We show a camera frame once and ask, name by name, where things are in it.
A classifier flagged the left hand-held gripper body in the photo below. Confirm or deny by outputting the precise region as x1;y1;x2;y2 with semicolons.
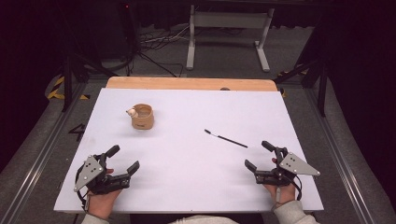
73;151;132;196

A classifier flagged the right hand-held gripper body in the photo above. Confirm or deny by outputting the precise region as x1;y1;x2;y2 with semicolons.
253;147;321;188

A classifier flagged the person's right hand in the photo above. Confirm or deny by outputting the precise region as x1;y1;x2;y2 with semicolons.
262;158;297;210

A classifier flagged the person's left hand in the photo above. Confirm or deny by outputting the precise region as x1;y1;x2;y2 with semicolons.
87;168;123;220

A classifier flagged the black pen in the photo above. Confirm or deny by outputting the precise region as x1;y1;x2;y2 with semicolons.
204;128;249;149

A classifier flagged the wooden pen holder cup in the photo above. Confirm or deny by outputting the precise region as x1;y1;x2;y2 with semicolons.
131;103;155;131

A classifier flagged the white table mat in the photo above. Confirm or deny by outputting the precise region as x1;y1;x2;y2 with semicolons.
53;87;325;215

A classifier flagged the person's light clothing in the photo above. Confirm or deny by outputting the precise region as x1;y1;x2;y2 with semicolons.
167;214;233;224

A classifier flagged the yellow black hazard tape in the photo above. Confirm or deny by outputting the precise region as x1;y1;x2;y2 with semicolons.
276;63;310;98
46;76;92;102

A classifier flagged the black tripod stand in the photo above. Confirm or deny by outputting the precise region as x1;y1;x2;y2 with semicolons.
55;0;120;114
273;46;330;119

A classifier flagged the black device with red light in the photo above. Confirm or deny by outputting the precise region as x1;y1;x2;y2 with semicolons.
117;0;142;62

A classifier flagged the white metal stand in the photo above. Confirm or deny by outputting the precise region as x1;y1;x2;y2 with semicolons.
185;4;276;74

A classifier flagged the right hand-held gripper cable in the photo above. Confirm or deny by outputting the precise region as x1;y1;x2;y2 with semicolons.
291;175;304;202

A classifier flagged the hand-held gripper cable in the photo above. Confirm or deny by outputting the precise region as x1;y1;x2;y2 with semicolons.
74;163;91;210
291;175;304;202

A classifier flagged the left hand-held gripper cable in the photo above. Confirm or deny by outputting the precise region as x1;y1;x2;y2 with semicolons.
74;163;91;210

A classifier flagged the aluminium floor rail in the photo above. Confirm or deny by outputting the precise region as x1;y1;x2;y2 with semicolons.
303;88;386;224
0;81;90;224

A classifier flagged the bundle of floor cables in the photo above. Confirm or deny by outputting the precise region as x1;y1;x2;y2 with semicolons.
124;22;191;78

